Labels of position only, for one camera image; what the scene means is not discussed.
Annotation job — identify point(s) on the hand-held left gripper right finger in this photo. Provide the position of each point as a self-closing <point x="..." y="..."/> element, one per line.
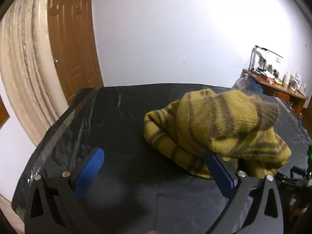
<point x="220" y="173"/>

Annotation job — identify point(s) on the yellow striped knit sweater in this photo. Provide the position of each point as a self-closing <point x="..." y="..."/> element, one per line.
<point x="219" y="119"/>

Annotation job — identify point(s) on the clear plastic bag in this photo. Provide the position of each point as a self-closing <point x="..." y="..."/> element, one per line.
<point x="240" y="82"/>

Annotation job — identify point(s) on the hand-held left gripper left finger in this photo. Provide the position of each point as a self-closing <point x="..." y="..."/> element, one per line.
<point x="90" y="170"/>

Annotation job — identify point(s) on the wooden door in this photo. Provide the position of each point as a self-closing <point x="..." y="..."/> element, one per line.
<point x="70" y="41"/>

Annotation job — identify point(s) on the black metal frame stand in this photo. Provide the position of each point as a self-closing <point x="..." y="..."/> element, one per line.
<point x="261" y="60"/>

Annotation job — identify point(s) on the wooden desk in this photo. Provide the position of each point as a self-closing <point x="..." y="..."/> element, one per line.
<point x="270" y="89"/>

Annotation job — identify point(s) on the black plastic table cover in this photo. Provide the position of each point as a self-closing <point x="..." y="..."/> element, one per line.
<point x="121" y="126"/>

